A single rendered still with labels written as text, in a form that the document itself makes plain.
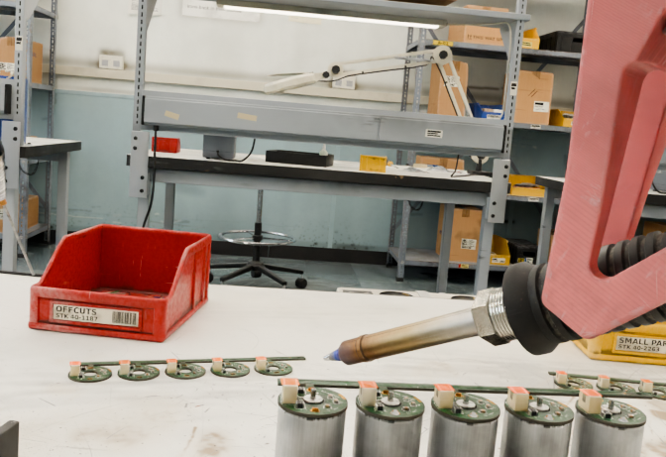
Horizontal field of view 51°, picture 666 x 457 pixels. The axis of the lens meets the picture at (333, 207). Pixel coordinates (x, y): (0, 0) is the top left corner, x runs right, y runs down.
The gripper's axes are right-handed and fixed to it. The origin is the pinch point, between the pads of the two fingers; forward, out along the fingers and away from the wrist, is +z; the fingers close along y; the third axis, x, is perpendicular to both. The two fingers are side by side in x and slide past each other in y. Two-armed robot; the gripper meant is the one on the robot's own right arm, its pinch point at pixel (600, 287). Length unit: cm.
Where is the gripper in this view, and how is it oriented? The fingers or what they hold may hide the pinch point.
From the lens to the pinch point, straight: 18.6
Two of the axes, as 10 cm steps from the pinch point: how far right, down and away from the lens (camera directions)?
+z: -4.5, 8.0, 4.0
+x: 6.4, 6.0, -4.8
